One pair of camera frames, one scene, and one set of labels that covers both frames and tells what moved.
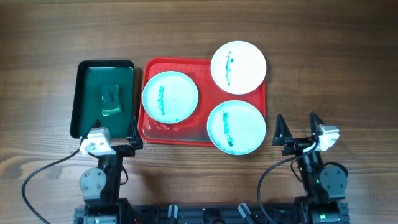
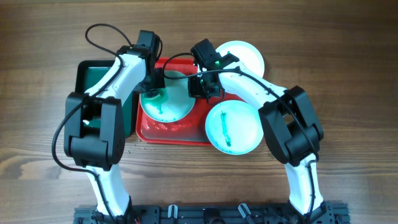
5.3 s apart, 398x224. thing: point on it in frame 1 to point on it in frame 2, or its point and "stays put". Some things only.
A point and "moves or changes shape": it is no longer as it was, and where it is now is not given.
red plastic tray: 193,131 stays put
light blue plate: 170,97 stays put
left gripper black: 134,142 to 160,84
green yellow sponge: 110,99 moves or changes shape
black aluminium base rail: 287,213 stays put
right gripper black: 296,144 to 194,92
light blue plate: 236,127 stays put
